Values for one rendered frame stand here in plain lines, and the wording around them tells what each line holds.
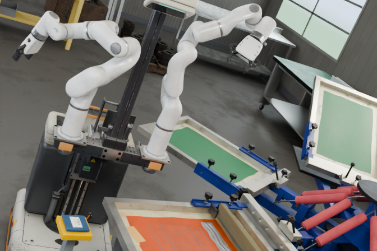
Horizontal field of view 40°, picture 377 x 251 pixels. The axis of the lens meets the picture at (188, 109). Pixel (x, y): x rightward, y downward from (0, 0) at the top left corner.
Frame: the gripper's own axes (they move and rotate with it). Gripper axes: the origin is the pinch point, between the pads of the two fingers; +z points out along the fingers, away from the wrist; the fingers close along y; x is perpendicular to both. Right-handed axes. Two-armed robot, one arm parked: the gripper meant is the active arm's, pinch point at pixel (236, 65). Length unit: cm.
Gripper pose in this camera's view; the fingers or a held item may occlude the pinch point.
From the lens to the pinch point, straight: 236.3
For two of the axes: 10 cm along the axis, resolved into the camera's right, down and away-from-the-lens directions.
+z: -5.9, 7.6, -2.7
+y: -8.1, -5.8, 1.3
